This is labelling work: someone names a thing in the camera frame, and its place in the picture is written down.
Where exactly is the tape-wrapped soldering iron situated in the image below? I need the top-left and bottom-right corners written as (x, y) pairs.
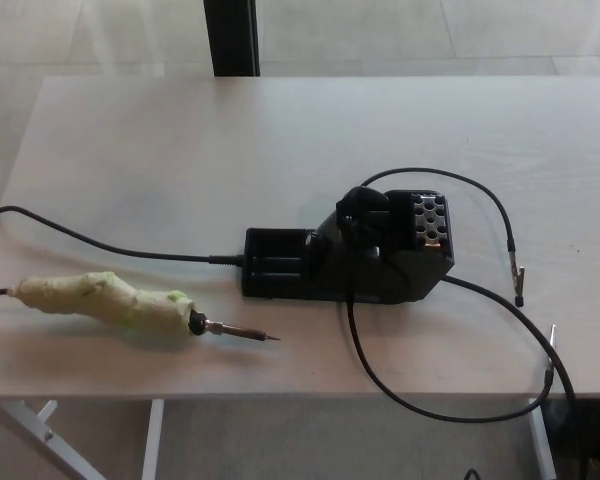
top-left (6, 270), bottom-right (283, 352)

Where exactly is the black soldering station base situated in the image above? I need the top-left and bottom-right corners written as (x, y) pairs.
top-left (242, 185), bottom-right (457, 305)

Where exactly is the black pillar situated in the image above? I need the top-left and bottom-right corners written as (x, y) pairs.
top-left (202, 0), bottom-right (262, 78)

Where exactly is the white table leg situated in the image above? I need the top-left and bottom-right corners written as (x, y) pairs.
top-left (141, 398), bottom-right (167, 480)
top-left (526, 398), bottom-right (557, 480)

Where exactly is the white diagonal table brace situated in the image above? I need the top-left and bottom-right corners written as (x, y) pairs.
top-left (0, 398), bottom-right (107, 480)

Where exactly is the black soldering iron cable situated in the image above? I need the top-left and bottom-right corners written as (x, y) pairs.
top-left (0, 205), bottom-right (249, 302)

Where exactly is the black power cable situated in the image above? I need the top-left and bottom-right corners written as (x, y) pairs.
top-left (444, 274), bottom-right (590, 480)

